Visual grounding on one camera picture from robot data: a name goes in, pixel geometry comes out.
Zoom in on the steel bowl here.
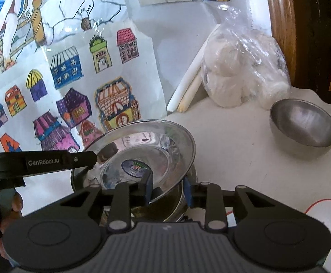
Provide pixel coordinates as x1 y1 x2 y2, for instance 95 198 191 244
269 98 331 155

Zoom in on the drawing of figures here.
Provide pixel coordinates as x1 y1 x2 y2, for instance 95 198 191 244
0 0 129 88

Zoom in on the wooden frame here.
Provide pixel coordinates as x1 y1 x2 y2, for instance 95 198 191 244
263 0 303 88

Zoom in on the person's left hand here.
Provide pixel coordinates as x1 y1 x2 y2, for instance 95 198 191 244
0 192 23 259

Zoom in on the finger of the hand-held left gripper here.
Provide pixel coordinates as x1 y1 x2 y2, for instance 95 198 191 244
69 151 98 170

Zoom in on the cream candle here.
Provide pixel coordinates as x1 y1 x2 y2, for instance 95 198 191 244
178 74 203 113

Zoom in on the coloured houses drawing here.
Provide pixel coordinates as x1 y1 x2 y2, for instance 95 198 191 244
0 20 167 154

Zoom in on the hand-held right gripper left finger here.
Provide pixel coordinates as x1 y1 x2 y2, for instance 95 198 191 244
60 171 154 231

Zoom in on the white printed cloth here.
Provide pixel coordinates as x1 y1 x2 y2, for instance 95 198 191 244
20 87 331 273

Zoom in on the plain steel plate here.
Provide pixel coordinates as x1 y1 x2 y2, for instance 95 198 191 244
70 162 198 223

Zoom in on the clear plastic bag of white lumps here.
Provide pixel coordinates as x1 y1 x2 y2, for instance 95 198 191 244
201 6 292 110

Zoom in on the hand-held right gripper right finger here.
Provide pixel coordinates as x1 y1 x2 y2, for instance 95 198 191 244
184 178 276 231

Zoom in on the steel plate with round sticker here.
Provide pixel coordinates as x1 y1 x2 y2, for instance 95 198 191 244
84 119 197 205

